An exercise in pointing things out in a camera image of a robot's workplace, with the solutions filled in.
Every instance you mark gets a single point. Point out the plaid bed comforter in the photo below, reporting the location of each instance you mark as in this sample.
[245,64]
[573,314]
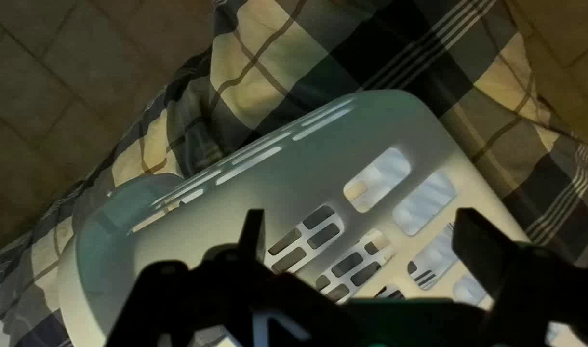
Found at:
[305,58]

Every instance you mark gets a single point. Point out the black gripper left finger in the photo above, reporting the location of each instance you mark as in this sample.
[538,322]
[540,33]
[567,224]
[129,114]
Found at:
[251,235]

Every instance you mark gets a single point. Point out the white plastic laundry basket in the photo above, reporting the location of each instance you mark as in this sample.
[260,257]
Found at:
[286,193]

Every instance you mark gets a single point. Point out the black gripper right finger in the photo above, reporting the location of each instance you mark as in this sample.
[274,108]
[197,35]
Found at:
[480,253]

